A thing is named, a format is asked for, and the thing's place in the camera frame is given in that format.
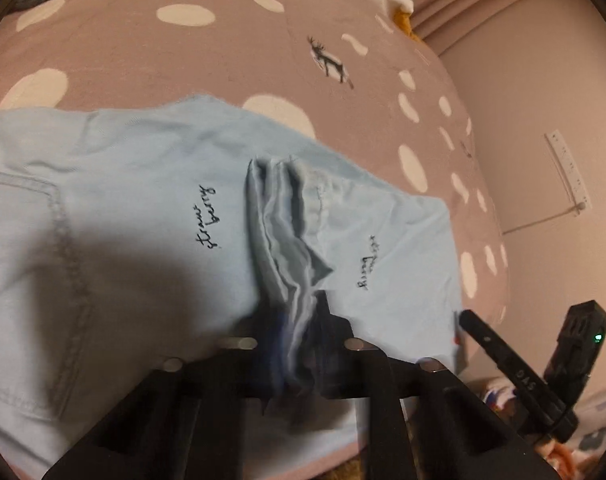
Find pink curtain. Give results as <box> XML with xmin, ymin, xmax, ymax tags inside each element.
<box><xmin>408</xmin><ymin>0</ymin><xmax>570</xmax><ymax>54</ymax></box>

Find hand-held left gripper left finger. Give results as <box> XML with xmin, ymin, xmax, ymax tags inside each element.
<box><xmin>40</xmin><ymin>310</ymin><xmax>290</xmax><ymax>480</ymax></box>

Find light blue strawberry pants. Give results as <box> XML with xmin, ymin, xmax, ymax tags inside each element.
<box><xmin>0</xmin><ymin>92</ymin><xmax>470</xmax><ymax>467</ymax></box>

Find white cable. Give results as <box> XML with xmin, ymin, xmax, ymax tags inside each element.
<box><xmin>503</xmin><ymin>204</ymin><xmax>584</xmax><ymax>235</ymax></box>

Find white wall socket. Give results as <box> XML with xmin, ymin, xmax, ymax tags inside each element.
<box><xmin>544</xmin><ymin>130</ymin><xmax>590</xmax><ymax>217</ymax></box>

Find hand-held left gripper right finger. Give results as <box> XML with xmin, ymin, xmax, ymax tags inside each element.
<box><xmin>313</xmin><ymin>290</ymin><xmax>559</xmax><ymax>480</ymax></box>

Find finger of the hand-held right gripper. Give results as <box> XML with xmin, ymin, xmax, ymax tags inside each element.
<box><xmin>458</xmin><ymin>309</ymin><xmax>580</xmax><ymax>444</ymax></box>

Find colourful printed cloth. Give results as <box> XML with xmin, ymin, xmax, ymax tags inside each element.
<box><xmin>463</xmin><ymin>375</ymin><xmax>606</xmax><ymax>477</ymax></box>

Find brown polka dot blanket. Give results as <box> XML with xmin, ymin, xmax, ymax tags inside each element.
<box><xmin>0</xmin><ymin>0</ymin><xmax>512</xmax><ymax>346</ymax></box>

